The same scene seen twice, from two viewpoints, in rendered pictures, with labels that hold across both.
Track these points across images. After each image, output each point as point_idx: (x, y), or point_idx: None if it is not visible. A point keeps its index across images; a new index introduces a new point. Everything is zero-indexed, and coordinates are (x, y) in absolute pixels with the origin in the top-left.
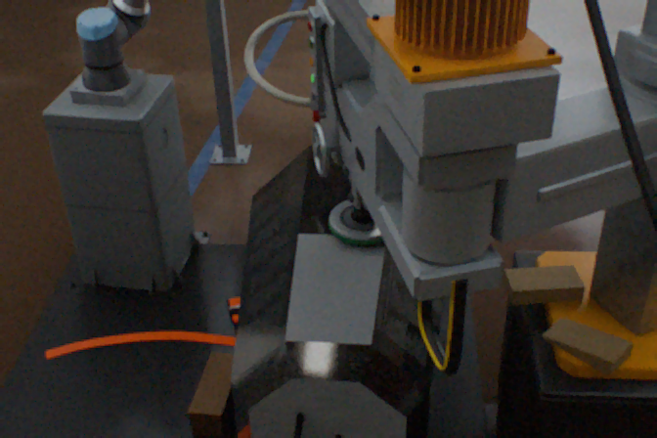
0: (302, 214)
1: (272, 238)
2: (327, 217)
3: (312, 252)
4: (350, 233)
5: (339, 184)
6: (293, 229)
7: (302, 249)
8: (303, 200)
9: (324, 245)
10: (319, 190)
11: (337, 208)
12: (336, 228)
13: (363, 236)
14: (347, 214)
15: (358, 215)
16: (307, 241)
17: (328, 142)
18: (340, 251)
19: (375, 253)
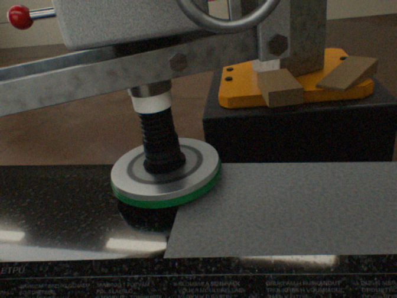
0: (98, 256)
1: None
2: (121, 222)
3: (227, 233)
4: (207, 171)
5: (28, 214)
6: (127, 278)
7: (217, 247)
8: (50, 258)
9: (207, 220)
10: (27, 239)
11: (132, 188)
12: (191, 185)
13: (215, 159)
14: (153, 177)
15: (175, 155)
16: (192, 242)
17: (145, 13)
18: (225, 200)
19: (231, 169)
